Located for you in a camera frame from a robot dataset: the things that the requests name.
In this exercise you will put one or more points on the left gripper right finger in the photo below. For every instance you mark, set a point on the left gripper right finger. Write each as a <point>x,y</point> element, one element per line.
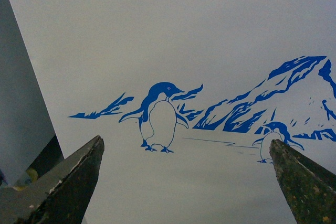
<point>309,188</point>

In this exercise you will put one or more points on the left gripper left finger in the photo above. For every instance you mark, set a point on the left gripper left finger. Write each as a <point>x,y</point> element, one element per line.
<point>62,195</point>

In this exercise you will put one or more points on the white chest freezer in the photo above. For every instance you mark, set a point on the white chest freezer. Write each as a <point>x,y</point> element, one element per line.
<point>187,95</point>

